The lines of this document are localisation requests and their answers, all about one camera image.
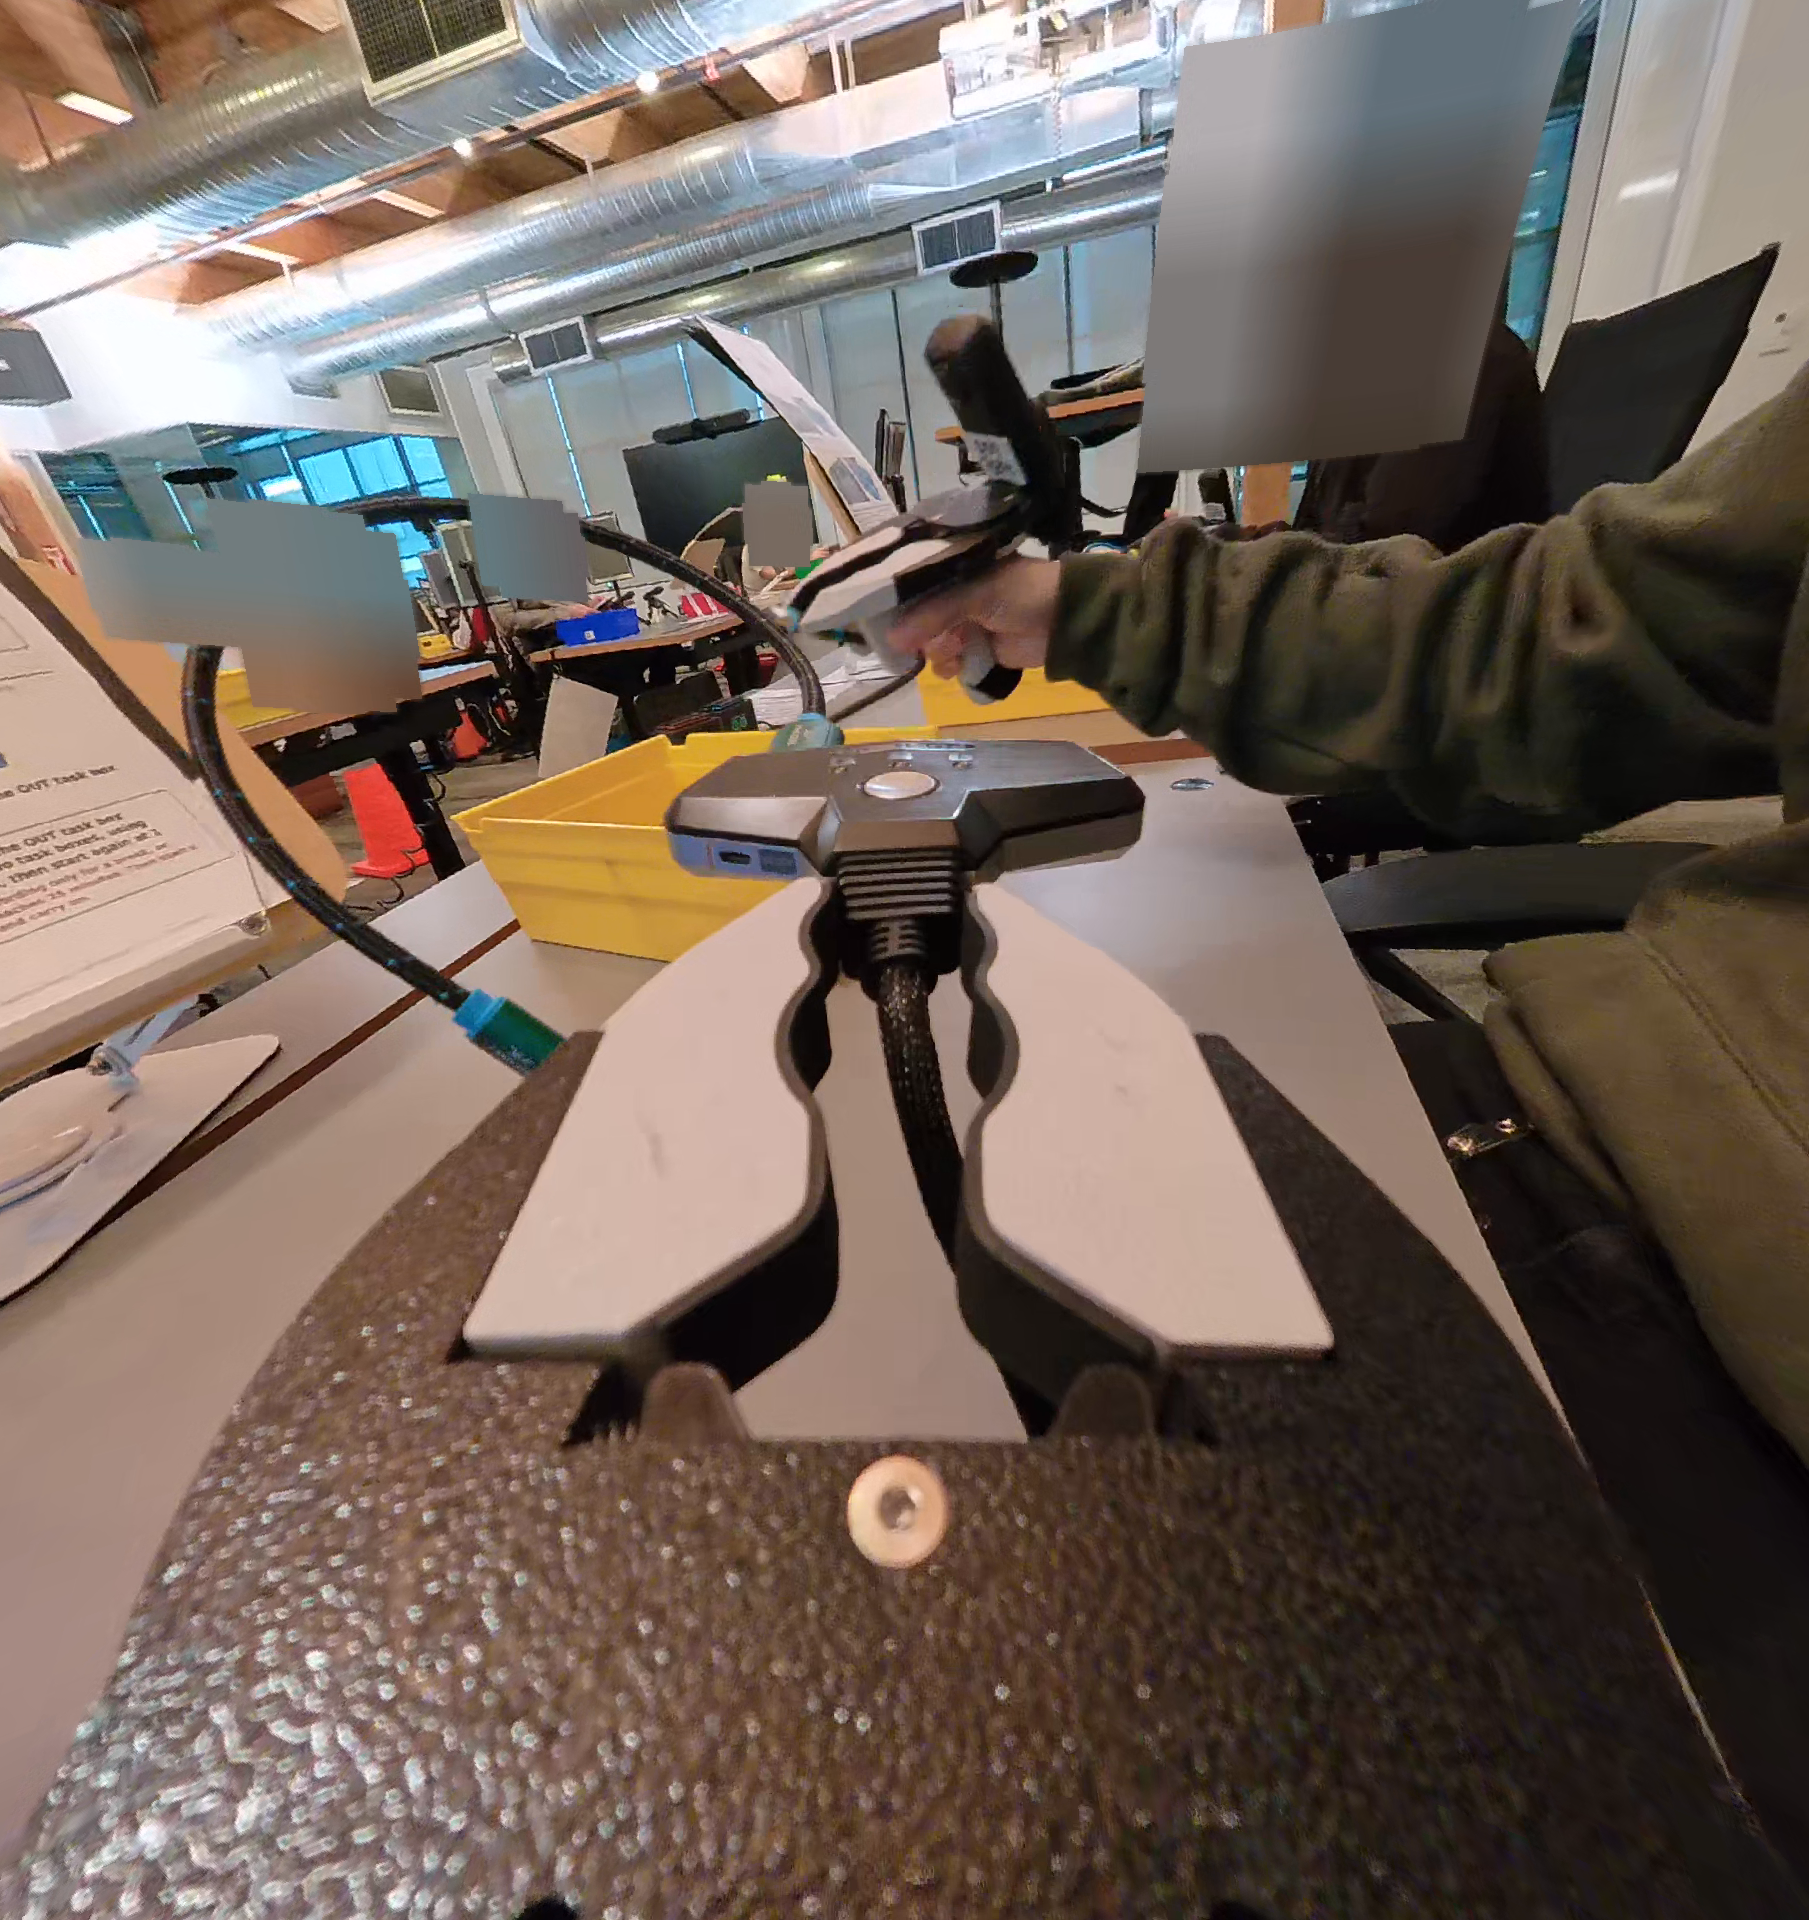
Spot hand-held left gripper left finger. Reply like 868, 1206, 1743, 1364
460, 877, 846, 1405

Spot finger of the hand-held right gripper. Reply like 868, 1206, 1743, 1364
841, 593, 972, 681
785, 510, 997, 633

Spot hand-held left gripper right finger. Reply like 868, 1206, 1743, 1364
957, 884, 1338, 1405

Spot black HDMI switch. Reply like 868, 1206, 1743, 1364
664, 738, 1147, 963

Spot black braided switch cable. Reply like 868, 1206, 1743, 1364
874, 961, 981, 1263

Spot yellow plastic bin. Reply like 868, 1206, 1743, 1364
917, 660, 1117, 733
451, 734, 846, 963

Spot person's right forearm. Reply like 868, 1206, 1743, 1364
1047, 293, 1809, 843

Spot raised wooden desk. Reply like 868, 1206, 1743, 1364
1047, 374, 1147, 453

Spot wooden work desk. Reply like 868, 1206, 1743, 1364
529, 606, 787, 738

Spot grey desk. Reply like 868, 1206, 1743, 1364
0, 734, 1558, 1863

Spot person's right hand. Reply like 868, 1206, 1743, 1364
918, 554, 1063, 685

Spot black monitor screen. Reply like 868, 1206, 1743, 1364
622, 417, 809, 558

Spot orange traffic cone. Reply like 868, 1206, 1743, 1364
335, 762, 433, 881

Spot black office chair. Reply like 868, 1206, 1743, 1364
1287, 786, 1717, 963
1534, 246, 1783, 520

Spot person's black pants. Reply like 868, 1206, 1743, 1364
1385, 1020, 1809, 1863

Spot olive green hoodie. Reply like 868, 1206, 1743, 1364
1480, 811, 1809, 1548

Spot silver ventilation duct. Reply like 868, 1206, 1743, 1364
206, 66, 1176, 355
0, 0, 997, 264

